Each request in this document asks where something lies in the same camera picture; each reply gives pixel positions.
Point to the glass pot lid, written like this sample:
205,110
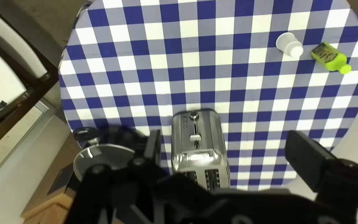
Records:
104,156

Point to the stainless steel toaster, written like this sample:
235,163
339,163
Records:
199,143

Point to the black cooking pot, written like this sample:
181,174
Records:
118,134

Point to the light wooden cabinet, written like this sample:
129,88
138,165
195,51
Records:
50,194

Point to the white curved chair back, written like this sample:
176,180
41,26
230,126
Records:
9,37

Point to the dark furniture frame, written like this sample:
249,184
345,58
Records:
25,93

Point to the blue white checkered tablecloth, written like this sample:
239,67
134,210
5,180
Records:
186,62

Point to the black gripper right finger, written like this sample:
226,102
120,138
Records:
307,155

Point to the neon green plastic bottle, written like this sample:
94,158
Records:
326,56

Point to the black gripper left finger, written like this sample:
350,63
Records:
153,146

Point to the white plastic cup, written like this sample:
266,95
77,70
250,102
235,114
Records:
288,43

